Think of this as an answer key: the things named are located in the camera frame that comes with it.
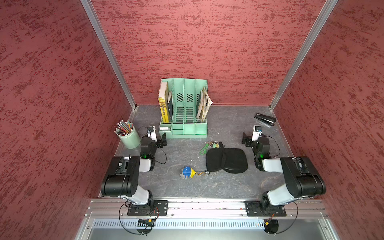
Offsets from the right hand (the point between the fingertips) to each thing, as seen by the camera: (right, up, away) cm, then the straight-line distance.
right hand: (250, 134), depth 94 cm
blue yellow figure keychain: (-39, -20, -13) cm, 46 cm away
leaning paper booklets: (-29, +20, 0) cm, 35 cm away
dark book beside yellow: (-53, +17, +8) cm, 57 cm away
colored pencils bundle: (-80, +4, -4) cm, 81 cm away
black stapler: (+18, +10, +16) cm, 26 cm away
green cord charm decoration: (-23, -7, +3) cm, 24 cm away
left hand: (-60, -1, 0) cm, 60 cm away
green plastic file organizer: (-43, +29, +19) cm, 55 cm away
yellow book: (-55, +22, -4) cm, 60 cm away
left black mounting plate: (-56, -35, -21) cm, 69 cm away
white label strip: (-54, +4, -6) cm, 55 cm away
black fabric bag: (-13, -16, -6) cm, 21 cm away
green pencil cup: (-74, -2, -6) cm, 75 cm away
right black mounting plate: (-3, -32, -27) cm, 42 cm away
